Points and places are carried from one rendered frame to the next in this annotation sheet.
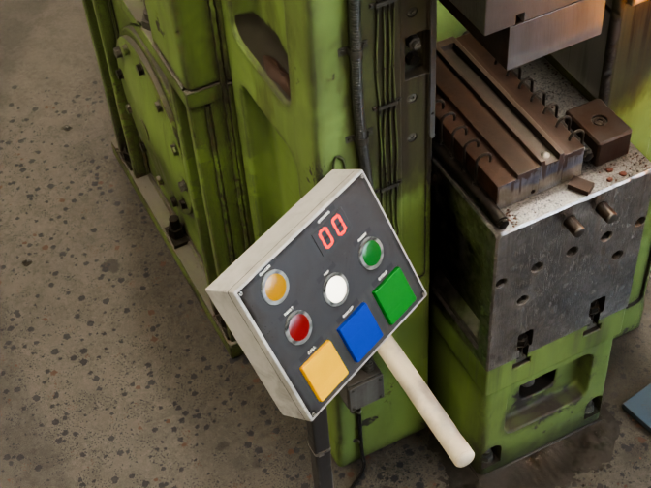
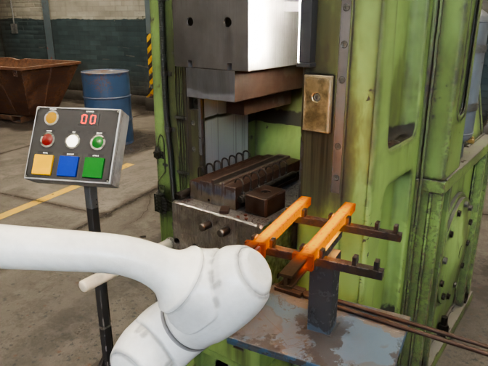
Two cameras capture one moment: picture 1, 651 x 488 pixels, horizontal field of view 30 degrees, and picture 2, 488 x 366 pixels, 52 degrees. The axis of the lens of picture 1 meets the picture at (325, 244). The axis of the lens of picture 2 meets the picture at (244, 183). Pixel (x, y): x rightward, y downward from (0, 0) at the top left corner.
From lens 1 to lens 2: 2.39 m
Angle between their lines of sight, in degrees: 56
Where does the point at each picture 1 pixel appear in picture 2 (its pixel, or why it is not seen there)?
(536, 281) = not seen: hidden behind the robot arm
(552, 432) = not seen: outside the picture
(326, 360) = (45, 160)
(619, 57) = (305, 172)
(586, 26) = (225, 91)
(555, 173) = (220, 196)
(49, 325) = not seen: hidden behind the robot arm
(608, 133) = (256, 194)
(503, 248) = (175, 213)
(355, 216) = (102, 123)
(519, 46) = (191, 83)
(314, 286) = (65, 131)
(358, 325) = (67, 161)
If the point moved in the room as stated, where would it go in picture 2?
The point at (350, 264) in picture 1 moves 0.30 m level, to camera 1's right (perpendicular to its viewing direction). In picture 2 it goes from (86, 138) to (109, 157)
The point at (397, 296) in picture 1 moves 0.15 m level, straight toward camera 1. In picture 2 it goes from (93, 168) to (48, 173)
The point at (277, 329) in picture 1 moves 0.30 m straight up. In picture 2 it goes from (40, 133) to (28, 49)
